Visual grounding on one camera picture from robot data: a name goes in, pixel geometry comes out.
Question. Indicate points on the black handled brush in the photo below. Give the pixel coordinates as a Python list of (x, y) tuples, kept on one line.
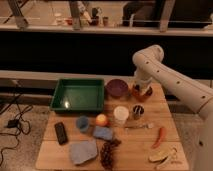
[(137, 88)]

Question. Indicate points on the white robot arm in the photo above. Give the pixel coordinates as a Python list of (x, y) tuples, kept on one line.
[(198, 97)]

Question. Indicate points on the purple bowl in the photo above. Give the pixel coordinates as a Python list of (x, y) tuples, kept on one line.
[(116, 88)]

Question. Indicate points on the red bowl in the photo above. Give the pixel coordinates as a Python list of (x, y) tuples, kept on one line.
[(143, 96)]

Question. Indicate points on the white cup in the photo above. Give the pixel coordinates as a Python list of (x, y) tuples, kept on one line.
[(121, 114)]

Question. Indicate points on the green plastic tray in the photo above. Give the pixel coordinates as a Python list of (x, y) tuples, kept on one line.
[(78, 95)]

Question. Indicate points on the red yellow apple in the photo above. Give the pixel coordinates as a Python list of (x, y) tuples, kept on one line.
[(101, 120)]

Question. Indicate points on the dark metal can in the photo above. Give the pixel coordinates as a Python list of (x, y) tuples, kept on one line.
[(138, 111)]

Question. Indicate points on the blue cup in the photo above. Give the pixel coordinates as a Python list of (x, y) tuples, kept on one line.
[(82, 123)]

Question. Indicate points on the wooden board table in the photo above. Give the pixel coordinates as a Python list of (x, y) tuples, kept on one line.
[(135, 148)]

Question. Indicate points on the metal fork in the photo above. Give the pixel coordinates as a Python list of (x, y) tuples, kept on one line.
[(148, 126)]

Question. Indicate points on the black remote control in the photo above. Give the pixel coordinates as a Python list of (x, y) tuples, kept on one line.
[(61, 133)]

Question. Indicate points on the grey blue cloth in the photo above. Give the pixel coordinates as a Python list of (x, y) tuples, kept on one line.
[(83, 151)]

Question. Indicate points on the red chili pepper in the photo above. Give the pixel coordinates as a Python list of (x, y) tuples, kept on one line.
[(161, 137)]

